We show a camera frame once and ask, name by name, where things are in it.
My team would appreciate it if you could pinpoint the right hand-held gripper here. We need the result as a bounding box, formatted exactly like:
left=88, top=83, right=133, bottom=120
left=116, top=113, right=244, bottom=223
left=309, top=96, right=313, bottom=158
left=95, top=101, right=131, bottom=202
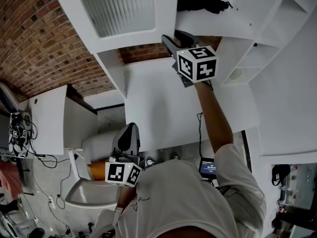
left=161, top=30, right=218, bottom=88

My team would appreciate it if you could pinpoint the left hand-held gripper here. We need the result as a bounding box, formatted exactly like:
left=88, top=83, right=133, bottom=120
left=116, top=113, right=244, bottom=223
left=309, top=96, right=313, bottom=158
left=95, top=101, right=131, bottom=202
left=105, top=122, right=143, bottom=187

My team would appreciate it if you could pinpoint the white ribbed glass cabinet door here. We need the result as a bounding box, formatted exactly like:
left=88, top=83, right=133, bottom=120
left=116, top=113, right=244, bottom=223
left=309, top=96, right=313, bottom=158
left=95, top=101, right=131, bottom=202
left=50, top=0, right=179, bottom=55

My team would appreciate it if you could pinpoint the person's left forearm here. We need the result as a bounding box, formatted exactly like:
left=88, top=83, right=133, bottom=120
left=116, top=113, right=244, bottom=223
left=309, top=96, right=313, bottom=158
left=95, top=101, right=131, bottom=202
left=115, top=184, right=138, bottom=211

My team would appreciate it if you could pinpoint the person's right forearm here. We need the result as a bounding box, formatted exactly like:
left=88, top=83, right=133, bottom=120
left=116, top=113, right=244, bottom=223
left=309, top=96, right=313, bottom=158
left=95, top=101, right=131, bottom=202
left=194, top=81, right=235, bottom=157

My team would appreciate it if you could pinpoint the white cabinet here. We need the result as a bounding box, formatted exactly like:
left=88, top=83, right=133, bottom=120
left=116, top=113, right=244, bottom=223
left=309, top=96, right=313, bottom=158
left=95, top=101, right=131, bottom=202
left=95, top=0, right=317, bottom=158

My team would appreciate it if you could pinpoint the white open shelf unit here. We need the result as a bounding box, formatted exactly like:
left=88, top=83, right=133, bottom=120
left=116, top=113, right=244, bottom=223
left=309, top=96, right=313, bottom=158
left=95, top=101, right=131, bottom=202
left=221, top=0, right=317, bottom=86

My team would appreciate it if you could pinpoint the black cloth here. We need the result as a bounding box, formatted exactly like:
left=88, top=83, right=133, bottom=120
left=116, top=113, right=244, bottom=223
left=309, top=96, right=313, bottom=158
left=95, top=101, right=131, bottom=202
left=176, top=0, right=234, bottom=15

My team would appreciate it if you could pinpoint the orange cushion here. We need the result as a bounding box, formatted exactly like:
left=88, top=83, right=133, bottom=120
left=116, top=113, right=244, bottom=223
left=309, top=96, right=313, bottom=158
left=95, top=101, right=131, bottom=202
left=87, top=160, right=107, bottom=181

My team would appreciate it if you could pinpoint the white plastic chair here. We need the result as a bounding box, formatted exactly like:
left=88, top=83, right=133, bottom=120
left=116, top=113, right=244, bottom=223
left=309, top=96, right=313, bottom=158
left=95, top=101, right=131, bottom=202
left=64, top=146, right=126, bottom=209

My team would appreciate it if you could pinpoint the person's white t-shirt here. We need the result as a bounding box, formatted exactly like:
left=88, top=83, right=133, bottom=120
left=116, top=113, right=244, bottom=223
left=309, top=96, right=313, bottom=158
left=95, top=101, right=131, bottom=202
left=89, top=142, right=267, bottom=238

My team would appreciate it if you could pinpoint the black display device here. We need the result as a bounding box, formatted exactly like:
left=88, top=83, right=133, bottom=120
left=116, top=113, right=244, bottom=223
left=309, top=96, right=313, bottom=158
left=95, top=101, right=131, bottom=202
left=198, top=157, right=216, bottom=178

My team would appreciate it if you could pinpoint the white desk panel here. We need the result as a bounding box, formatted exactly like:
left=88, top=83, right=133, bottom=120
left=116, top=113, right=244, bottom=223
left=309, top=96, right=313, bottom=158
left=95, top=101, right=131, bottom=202
left=18, top=84, right=68, bottom=156

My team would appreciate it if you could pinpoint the red cloth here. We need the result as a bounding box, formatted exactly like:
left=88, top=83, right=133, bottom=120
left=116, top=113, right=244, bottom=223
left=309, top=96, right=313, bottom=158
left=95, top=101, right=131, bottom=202
left=0, top=158, right=25, bottom=201

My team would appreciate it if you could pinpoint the grey chair back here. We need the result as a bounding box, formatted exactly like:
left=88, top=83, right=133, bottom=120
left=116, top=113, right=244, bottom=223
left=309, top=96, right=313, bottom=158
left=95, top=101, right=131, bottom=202
left=0, top=81, right=21, bottom=114

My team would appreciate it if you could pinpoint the black bag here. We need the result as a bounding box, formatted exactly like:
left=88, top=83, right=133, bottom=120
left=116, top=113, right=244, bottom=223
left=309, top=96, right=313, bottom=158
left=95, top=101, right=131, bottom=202
left=270, top=164, right=291, bottom=187

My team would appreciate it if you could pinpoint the thin black hanging cable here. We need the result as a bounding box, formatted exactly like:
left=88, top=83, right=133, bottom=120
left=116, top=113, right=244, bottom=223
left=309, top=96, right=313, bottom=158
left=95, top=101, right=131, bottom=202
left=196, top=111, right=204, bottom=159

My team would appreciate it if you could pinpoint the white wrist strap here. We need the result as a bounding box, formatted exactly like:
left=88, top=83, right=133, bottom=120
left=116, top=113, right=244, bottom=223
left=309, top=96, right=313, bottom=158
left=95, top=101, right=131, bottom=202
left=112, top=206, right=124, bottom=230

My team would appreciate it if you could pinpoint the black floor cable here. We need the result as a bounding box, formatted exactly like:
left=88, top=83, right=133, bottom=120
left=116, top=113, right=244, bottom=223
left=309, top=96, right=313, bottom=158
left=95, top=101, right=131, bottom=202
left=31, top=155, right=72, bottom=210

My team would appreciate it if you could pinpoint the pile of grippers and cables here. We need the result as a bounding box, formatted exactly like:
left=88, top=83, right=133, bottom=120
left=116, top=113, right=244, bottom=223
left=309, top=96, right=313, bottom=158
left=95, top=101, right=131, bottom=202
left=8, top=110, right=38, bottom=159

